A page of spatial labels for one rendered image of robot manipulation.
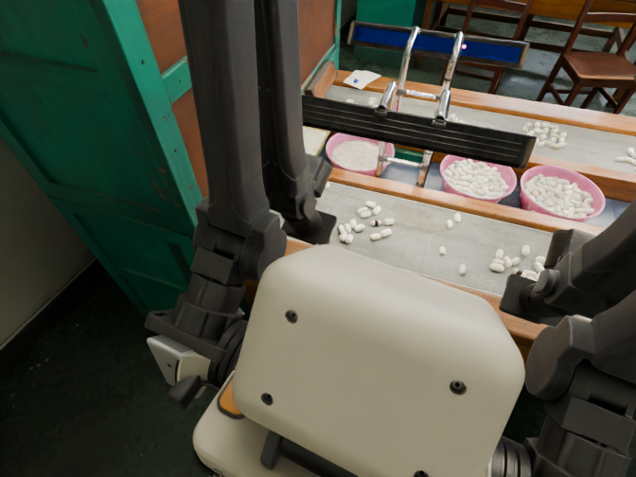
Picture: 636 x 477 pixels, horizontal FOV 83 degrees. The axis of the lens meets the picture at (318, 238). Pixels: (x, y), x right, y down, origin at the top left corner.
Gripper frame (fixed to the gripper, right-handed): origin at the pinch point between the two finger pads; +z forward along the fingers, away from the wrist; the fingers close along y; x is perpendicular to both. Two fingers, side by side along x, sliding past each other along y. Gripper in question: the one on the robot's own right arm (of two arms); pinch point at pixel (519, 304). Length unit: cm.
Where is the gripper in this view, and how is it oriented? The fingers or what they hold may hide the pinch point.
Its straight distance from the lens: 80.7
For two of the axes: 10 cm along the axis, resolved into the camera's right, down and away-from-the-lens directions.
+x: -3.6, 9.2, -1.5
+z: 2.0, 2.3, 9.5
